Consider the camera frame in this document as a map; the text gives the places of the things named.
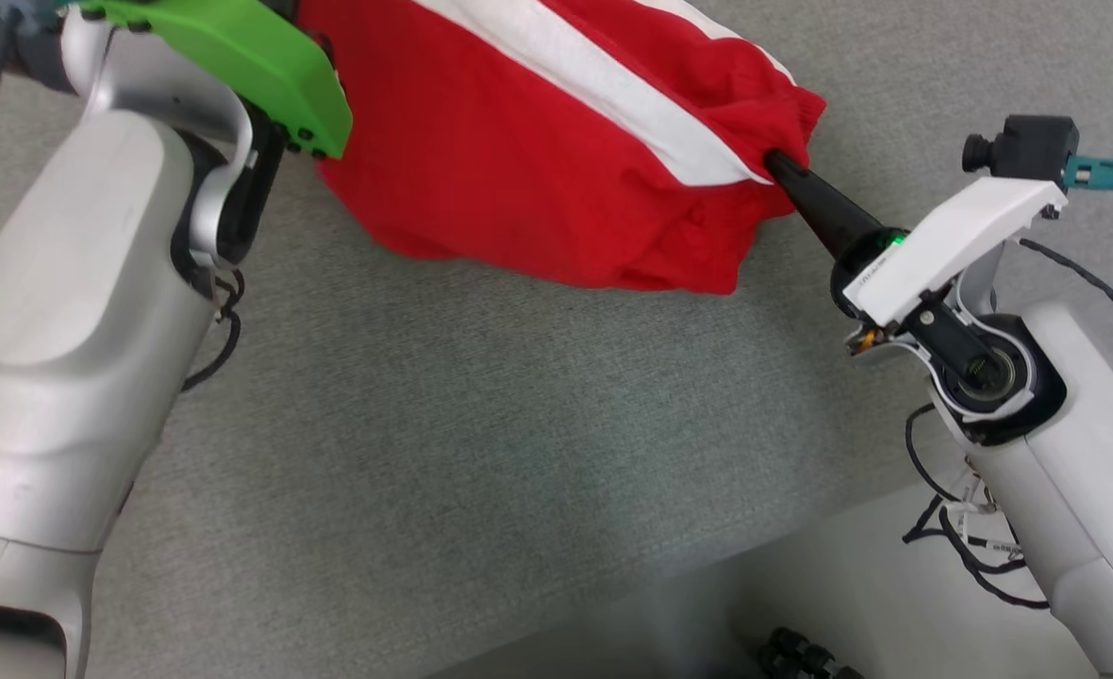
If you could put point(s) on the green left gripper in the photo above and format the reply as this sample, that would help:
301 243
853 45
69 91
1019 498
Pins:
255 57

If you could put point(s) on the teal right camera connector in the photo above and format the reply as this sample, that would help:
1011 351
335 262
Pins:
1104 176

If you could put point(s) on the red shorts with white stripe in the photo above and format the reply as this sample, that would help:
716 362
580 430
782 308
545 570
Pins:
538 151

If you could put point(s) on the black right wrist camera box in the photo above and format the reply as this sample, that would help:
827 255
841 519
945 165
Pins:
1038 146

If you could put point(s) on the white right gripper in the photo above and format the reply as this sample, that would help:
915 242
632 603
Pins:
962 240

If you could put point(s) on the grey fabric sofa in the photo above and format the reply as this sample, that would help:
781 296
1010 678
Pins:
472 424

